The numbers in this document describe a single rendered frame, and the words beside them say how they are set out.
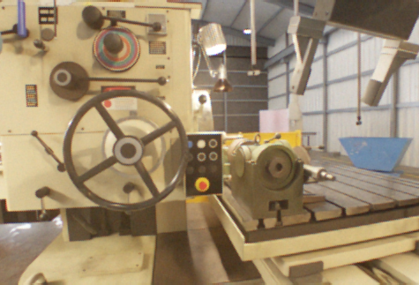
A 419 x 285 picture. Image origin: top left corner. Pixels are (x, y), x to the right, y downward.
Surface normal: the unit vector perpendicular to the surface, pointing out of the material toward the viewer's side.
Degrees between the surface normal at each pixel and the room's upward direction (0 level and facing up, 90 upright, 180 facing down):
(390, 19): 113
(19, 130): 90
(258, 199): 90
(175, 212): 90
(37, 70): 90
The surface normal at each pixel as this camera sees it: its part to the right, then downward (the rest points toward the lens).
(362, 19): 0.07, 0.47
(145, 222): 0.18, 0.07
